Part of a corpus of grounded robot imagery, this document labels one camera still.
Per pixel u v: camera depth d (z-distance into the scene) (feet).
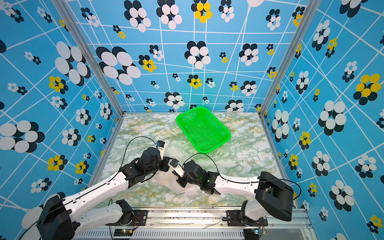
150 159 2.00
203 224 2.37
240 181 1.60
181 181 2.23
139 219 2.37
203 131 3.55
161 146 2.32
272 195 1.39
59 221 1.27
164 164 2.32
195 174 1.93
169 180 2.58
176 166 2.15
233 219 2.37
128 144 3.41
